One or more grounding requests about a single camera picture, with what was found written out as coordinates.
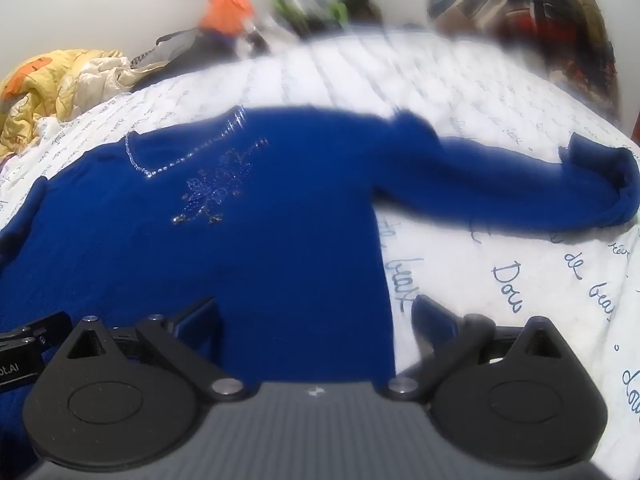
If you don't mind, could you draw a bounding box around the black clothes pile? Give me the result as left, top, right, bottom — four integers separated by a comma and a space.
131, 27, 273, 70

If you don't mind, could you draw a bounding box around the dark plush toy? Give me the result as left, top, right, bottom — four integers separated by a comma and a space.
336, 0, 383, 25

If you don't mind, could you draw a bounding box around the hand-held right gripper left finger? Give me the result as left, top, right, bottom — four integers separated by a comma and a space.
66, 297, 247, 401

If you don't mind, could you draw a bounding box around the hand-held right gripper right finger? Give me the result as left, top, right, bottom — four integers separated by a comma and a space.
383, 294, 572, 402

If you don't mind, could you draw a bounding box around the fur-trimmed coat pile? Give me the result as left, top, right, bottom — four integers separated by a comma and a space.
435, 0, 621, 116

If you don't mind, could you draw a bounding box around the blue sweater with rhinestones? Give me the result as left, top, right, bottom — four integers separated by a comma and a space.
0, 106, 640, 480

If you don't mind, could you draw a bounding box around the orange garment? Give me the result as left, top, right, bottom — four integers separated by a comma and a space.
199, 0, 257, 37

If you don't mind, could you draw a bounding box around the white printed bed sheet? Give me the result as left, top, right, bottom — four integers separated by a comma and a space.
0, 27, 640, 466

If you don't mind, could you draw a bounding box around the yellow and orange quilt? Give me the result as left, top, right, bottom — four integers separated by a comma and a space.
0, 49, 151, 161

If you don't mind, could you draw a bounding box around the green and white plastic bag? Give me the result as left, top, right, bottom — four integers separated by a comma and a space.
270, 0, 348, 41

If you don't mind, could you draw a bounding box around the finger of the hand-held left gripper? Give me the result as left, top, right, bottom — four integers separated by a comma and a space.
0, 312, 74, 349

